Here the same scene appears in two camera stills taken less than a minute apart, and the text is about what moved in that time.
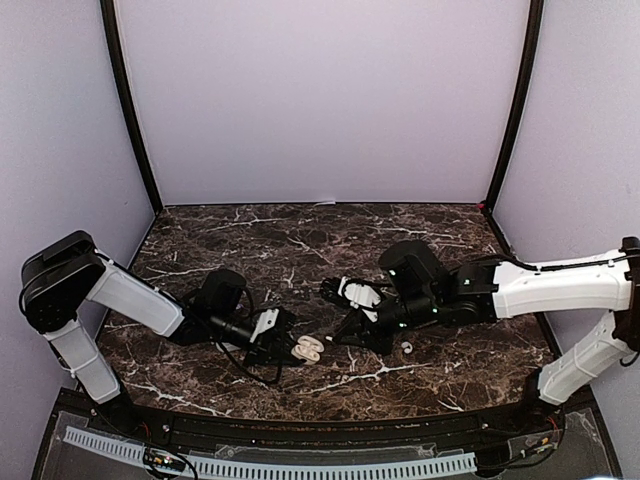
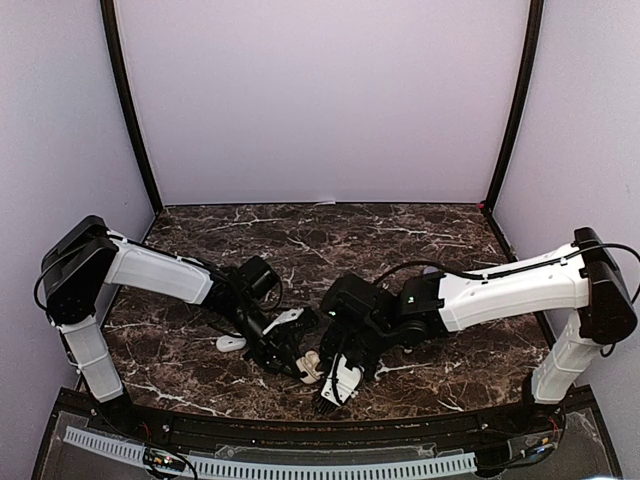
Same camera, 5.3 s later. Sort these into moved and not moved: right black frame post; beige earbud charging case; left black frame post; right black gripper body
Moved: right black gripper body; beige earbud charging case
Not moved: left black frame post; right black frame post
